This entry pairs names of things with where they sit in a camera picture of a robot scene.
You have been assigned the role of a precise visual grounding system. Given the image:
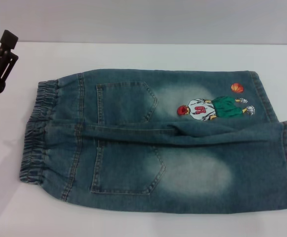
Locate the blue denim shorts basketball print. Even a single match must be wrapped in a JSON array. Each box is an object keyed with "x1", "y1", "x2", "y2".
[{"x1": 19, "y1": 66, "x2": 287, "y2": 215}]

